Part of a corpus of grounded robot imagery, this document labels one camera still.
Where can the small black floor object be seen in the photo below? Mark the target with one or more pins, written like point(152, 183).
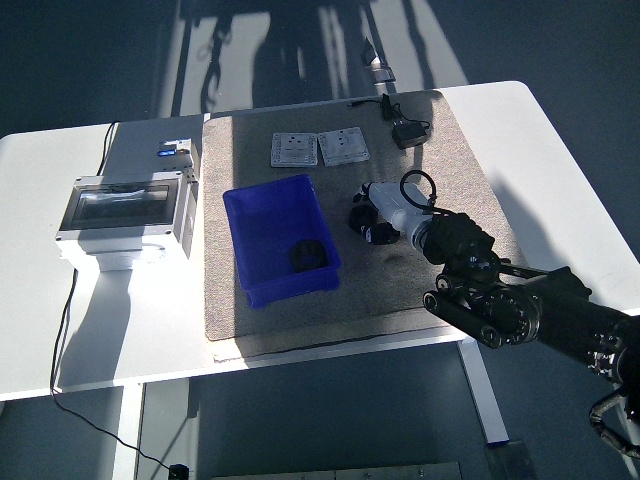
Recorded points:
point(368, 50)

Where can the dark table foot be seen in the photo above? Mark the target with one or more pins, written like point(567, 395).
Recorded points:
point(510, 460)

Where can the white table leg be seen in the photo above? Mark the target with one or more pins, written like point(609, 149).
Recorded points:
point(485, 395)
point(127, 435)

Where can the blue plastic box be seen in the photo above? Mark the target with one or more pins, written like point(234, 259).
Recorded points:
point(265, 235)

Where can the white enclosure with clear lid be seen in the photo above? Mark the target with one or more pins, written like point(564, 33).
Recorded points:
point(120, 220)

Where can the large black nut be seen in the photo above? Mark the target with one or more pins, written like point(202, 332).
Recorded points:
point(300, 260)

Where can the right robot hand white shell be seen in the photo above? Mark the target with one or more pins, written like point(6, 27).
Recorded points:
point(392, 200)

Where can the circuit breaker with blue label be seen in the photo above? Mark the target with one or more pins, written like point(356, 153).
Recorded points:
point(172, 148)

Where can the white socket panel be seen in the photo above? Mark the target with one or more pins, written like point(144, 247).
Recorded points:
point(344, 146)
point(294, 149)

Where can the small black nut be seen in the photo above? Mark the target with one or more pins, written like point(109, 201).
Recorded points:
point(357, 220)

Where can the grey-brown mat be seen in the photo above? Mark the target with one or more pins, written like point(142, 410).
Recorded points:
point(440, 280)

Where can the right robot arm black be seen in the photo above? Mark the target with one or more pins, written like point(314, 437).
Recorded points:
point(550, 310)

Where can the black power adapter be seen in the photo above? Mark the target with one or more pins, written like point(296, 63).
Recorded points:
point(409, 136)

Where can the small silver floor object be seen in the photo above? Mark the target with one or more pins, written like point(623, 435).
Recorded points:
point(383, 74)

